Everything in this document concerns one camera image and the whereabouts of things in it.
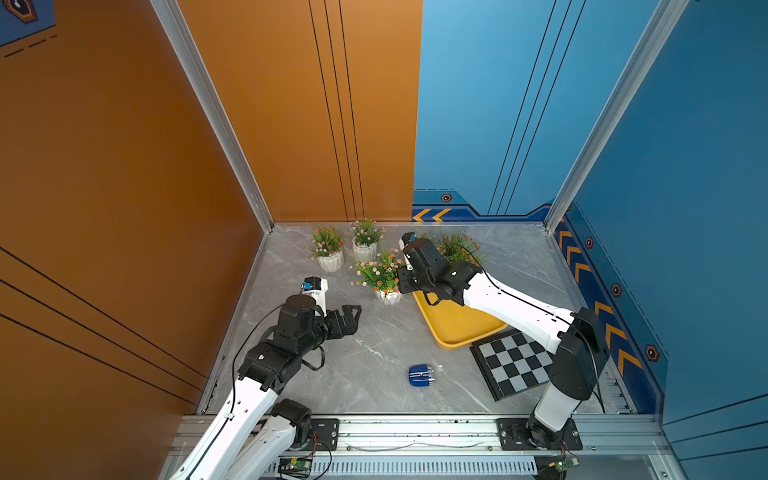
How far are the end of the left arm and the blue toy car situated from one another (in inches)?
10.4

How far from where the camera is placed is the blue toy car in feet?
2.66

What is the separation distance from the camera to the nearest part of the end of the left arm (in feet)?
2.08
